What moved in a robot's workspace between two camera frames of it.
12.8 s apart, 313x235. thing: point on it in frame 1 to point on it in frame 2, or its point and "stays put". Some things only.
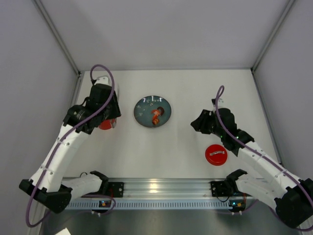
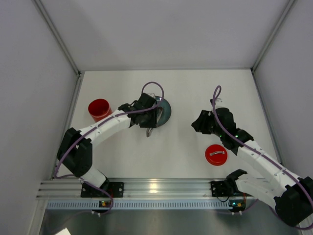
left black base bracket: [114, 189] stays put
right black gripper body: [204, 122] stays put
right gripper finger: [205, 123] stays put
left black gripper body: [113, 113] to [151, 120]
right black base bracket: [220, 188] stays put
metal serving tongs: [117, 90] to [159, 110]
